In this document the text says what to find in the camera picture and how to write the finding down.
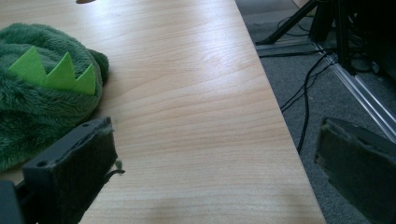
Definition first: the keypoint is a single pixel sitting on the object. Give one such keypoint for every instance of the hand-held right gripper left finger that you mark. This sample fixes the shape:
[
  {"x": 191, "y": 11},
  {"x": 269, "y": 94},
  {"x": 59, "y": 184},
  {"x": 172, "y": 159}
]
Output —
[{"x": 70, "y": 174}]

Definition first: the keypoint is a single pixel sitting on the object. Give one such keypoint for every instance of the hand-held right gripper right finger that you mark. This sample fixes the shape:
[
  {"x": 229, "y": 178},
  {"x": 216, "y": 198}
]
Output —
[{"x": 358, "y": 171}]

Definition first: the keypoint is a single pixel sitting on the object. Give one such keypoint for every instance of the green plush dinosaur toy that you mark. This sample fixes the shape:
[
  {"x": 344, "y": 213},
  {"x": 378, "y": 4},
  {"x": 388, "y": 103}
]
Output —
[{"x": 46, "y": 90}]

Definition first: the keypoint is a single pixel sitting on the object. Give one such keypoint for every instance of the black metal stand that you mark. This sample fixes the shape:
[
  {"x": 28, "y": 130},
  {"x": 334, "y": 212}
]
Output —
[{"x": 342, "y": 31}]

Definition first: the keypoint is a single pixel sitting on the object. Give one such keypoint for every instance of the black tripod stand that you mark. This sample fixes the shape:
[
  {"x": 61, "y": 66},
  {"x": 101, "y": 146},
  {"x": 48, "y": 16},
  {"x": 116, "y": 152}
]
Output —
[{"x": 286, "y": 23}]

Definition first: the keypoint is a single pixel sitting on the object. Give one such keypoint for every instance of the aluminium frame rail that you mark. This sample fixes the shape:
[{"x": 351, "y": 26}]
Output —
[{"x": 362, "y": 93}]

